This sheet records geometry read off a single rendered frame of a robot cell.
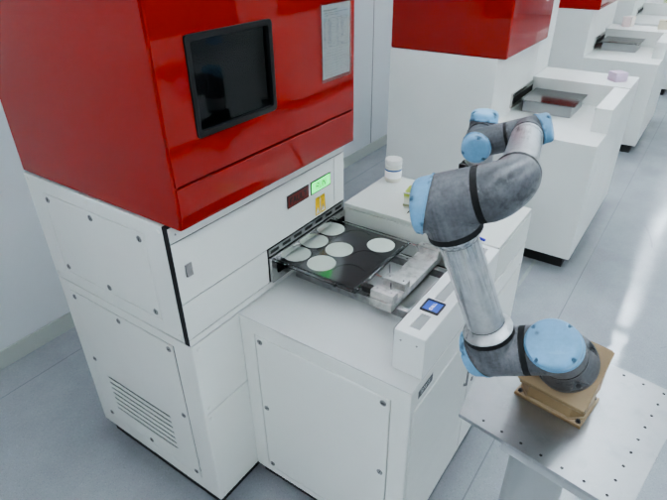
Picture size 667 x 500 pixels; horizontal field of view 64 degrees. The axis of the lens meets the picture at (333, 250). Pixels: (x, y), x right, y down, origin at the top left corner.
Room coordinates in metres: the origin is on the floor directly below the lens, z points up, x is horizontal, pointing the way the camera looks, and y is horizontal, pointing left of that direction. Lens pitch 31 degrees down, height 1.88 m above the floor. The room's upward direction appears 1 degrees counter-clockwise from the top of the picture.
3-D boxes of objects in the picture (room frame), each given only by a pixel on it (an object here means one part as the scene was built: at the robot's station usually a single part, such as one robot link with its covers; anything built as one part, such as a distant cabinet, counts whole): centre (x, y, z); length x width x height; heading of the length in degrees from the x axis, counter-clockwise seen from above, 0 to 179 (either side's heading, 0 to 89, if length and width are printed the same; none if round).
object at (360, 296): (1.44, -0.08, 0.84); 0.50 x 0.02 x 0.03; 55
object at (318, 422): (1.58, -0.23, 0.41); 0.97 x 0.64 x 0.82; 145
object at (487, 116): (1.42, -0.41, 1.40); 0.09 x 0.08 x 0.11; 159
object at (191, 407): (1.74, 0.48, 0.41); 0.82 x 0.71 x 0.82; 145
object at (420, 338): (1.31, -0.35, 0.89); 0.55 x 0.09 x 0.14; 145
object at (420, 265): (1.49, -0.25, 0.87); 0.36 x 0.08 x 0.03; 145
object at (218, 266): (1.54, 0.20, 1.02); 0.82 x 0.03 x 0.40; 145
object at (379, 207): (1.83, -0.40, 0.89); 0.62 x 0.35 x 0.14; 55
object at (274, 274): (1.68, 0.09, 0.89); 0.44 x 0.02 x 0.10; 145
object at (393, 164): (2.08, -0.25, 1.01); 0.07 x 0.07 x 0.10
